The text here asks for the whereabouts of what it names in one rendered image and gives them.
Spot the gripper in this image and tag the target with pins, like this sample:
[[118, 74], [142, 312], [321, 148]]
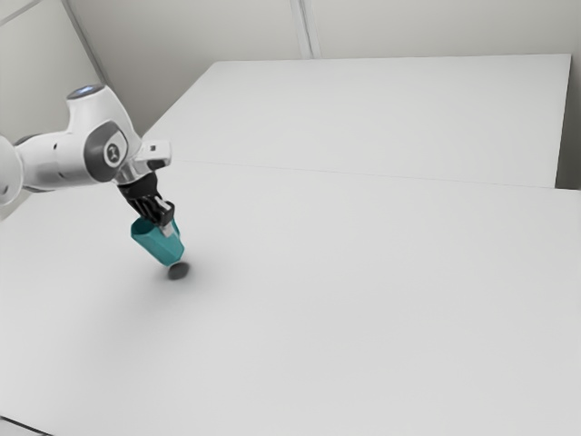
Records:
[[141, 191]]

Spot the teal faceted mug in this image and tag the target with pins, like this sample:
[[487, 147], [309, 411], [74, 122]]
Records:
[[159, 245]]

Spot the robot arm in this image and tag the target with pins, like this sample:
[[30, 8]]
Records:
[[68, 150]]

